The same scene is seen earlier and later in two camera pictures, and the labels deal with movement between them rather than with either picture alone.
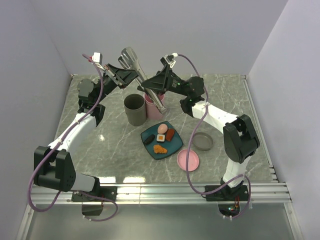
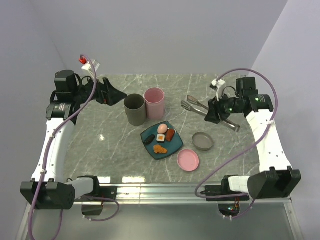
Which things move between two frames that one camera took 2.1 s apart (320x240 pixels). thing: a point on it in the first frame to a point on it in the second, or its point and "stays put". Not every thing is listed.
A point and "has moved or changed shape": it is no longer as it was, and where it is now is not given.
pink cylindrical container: (152, 111) stays put
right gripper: (160, 83) to (215, 107)
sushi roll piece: (160, 138) stays put
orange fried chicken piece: (158, 149) stays put
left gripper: (123, 78) to (107, 94)
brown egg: (162, 129) stays put
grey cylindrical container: (135, 106) stays put
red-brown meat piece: (170, 134) stays put
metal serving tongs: (129, 59) has moved or changed shape
